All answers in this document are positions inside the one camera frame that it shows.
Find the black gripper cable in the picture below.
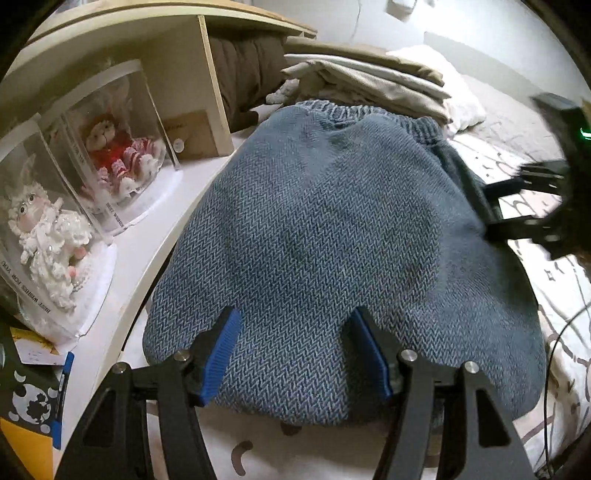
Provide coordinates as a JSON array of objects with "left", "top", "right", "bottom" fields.
[{"left": 542, "top": 301, "right": 591, "bottom": 476}]

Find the stack of folded clothes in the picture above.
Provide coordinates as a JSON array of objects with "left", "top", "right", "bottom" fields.
[{"left": 280, "top": 36, "right": 452, "bottom": 126}]

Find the white pink bear duvet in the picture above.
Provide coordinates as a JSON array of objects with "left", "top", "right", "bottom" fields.
[{"left": 124, "top": 133, "right": 591, "bottom": 480}]

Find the black white patterned box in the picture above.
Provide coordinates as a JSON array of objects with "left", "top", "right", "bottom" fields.
[{"left": 1, "top": 323, "right": 74, "bottom": 450}]

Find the white doll in clear case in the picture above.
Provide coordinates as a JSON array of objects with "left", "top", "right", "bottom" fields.
[{"left": 1, "top": 120, "right": 117, "bottom": 345}]

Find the yellow orange box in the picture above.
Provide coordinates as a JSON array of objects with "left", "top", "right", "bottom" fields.
[{"left": 1, "top": 419, "right": 54, "bottom": 480}]

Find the beige quilted pillow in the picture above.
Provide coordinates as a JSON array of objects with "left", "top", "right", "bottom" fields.
[{"left": 387, "top": 44, "right": 563, "bottom": 162}]

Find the red doll in clear case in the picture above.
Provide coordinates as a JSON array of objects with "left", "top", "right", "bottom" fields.
[{"left": 39, "top": 60, "right": 182, "bottom": 236}]

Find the wooden headboard shelf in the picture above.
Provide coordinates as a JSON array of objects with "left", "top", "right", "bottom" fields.
[{"left": 0, "top": 0, "right": 320, "bottom": 476}]

